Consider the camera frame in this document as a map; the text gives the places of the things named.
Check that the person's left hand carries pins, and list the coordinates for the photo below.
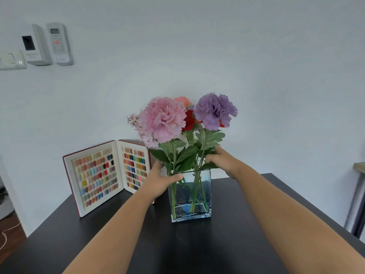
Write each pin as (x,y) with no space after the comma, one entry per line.
(154,182)

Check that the person's right hand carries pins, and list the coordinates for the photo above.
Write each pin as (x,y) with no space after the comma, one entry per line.
(226,164)

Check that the person's left thumb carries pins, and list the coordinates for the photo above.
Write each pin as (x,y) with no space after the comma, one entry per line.
(175,178)

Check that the person's right thumb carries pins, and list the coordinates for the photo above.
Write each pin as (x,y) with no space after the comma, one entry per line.
(212,159)

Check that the square blue glass vase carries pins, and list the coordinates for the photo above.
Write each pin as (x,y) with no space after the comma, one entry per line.
(201,208)

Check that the purple carnation flower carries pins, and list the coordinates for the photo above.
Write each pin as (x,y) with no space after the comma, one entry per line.
(214,109)

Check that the person's left forearm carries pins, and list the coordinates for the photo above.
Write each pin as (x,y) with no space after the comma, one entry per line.
(114,231)

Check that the person's right forearm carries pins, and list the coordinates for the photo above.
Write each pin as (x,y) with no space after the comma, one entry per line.
(293,222)

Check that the blue pebble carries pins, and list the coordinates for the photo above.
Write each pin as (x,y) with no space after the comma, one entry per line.
(186,208)

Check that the red flower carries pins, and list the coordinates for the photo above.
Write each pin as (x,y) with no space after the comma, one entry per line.
(188,120)

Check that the pale pink blossom sprig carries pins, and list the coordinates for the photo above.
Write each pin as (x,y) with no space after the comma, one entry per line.
(147,138)

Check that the pink carnation flower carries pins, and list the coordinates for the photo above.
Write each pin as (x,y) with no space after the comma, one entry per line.
(162,118)

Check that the orange flower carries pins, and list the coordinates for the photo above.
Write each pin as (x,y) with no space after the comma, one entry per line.
(184,101)

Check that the nail colour swatch book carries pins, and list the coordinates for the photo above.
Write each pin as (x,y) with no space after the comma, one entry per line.
(97,176)

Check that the white remote control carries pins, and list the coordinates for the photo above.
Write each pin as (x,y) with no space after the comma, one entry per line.
(58,42)

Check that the white wall card holder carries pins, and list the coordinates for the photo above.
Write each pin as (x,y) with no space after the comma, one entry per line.
(35,45)

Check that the white wall switch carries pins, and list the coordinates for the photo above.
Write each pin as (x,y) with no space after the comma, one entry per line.
(11,59)

